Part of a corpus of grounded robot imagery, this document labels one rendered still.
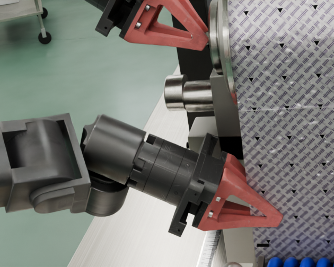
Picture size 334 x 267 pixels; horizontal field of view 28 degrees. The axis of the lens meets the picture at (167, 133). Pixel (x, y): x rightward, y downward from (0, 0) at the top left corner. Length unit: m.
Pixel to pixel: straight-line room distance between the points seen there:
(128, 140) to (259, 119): 0.13
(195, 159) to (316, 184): 0.12
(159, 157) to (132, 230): 0.39
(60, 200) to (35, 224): 2.24
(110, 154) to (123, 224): 0.41
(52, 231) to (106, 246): 1.79
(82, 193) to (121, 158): 0.05
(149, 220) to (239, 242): 0.26
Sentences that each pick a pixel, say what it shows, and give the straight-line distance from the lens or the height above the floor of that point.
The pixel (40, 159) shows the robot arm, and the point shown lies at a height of 1.19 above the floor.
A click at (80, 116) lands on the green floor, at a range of 3.77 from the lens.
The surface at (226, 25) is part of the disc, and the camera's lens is 0.58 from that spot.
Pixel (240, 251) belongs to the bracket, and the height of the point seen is 0.98.
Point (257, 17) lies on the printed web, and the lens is 0.59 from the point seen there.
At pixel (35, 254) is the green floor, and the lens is 2.68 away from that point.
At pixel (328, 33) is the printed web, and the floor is 1.27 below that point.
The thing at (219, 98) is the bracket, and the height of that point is 1.18.
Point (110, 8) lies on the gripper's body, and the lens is 0.64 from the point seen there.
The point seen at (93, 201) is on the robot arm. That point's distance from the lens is 0.70.
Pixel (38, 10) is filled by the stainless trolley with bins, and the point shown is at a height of 0.26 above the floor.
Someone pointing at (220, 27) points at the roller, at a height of 1.28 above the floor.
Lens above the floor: 1.45
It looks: 26 degrees down
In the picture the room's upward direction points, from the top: 10 degrees counter-clockwise
